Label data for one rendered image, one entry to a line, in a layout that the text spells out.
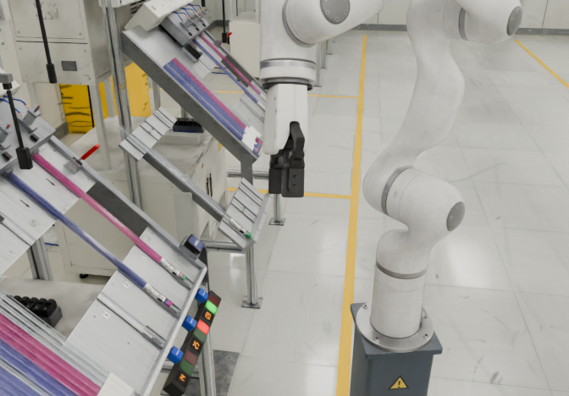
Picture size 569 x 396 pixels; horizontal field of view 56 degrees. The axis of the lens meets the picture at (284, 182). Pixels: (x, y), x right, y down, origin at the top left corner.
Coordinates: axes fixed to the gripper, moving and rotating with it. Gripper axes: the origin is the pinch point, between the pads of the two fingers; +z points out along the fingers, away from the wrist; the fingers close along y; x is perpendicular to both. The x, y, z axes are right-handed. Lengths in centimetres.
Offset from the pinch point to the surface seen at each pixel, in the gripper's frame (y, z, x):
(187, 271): -71, 26, -11
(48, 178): -63, 1, -45
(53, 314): -75, 38, -46
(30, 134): -61, -10, -48
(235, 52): -487, -122, 57
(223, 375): -129, 78, 7
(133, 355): -42, 39, -23
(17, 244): -45, 14, -47
